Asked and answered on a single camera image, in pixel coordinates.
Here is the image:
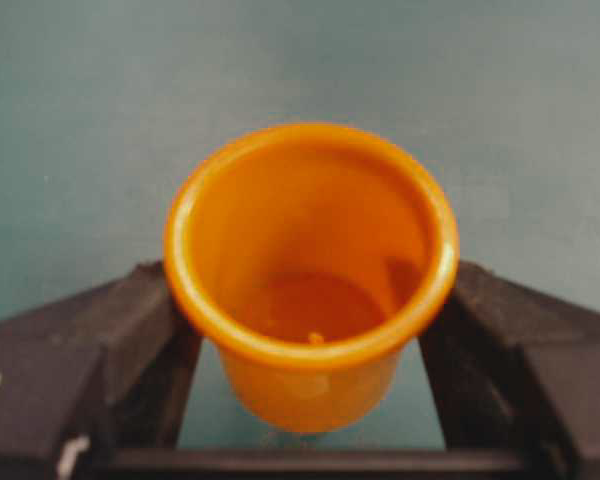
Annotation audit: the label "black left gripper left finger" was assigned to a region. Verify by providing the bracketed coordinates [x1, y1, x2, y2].
[0, 261, 200, 479]

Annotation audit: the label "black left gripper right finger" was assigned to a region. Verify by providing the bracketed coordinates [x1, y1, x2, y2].
[419, 261, 600, 479]

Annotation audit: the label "yellow plastic cup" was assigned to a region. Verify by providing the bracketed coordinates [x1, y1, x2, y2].
[163, 123, 459, 434]

